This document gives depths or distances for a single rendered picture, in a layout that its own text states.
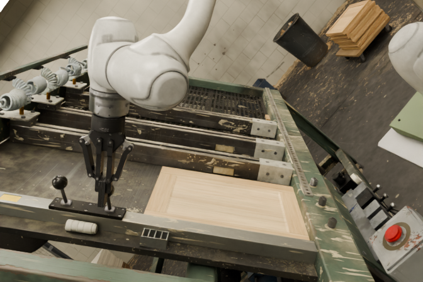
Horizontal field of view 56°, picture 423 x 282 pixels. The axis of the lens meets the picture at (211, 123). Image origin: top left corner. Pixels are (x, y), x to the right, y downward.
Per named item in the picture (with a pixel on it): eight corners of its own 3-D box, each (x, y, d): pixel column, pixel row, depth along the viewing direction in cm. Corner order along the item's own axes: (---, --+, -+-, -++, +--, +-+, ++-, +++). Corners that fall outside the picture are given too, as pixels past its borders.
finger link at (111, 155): (111, 133, 94) (117, 135, 94) (109, 176, 98) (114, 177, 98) (106, 139, 91) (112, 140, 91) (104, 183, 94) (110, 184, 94)
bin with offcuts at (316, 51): (337, 42, 539) (302, 10, 528) (312, 72, 544) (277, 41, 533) (324, 43, 589) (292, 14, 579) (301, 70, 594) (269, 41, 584)
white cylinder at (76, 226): (64, 232, 104) (94, 237, 104) (65, 223, 103) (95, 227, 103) (68, 226, 107) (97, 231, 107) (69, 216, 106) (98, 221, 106)
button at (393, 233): (410, 236, 80) (402, 231, 80) (394, 250, 81) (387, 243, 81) (401, 226, 84) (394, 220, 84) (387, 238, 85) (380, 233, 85)
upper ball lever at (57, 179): (71, 212, 108) (63, 185, 98) (57, 210, 108) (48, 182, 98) (76, 200, 111) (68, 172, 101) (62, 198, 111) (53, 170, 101)
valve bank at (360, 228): (462, 271, 106) (400, 219, 103) (421, 304, 110) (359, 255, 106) (391, 186, 154) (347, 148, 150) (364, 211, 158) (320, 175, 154)
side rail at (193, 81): (260, 104, 288) (263, 90, 284) (109, 80, 287) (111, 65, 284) (260, 102, 295) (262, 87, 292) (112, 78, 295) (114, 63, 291)
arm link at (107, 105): (126, 96, 85) (123, 123, 86) (135, 87, 93) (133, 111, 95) (83, 89, 85) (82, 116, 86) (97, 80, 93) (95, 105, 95)
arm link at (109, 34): (78, 82, 89) (102, 99, 80) (81, 11, 85) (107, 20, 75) (122, 81, 96) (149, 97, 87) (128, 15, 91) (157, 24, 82)
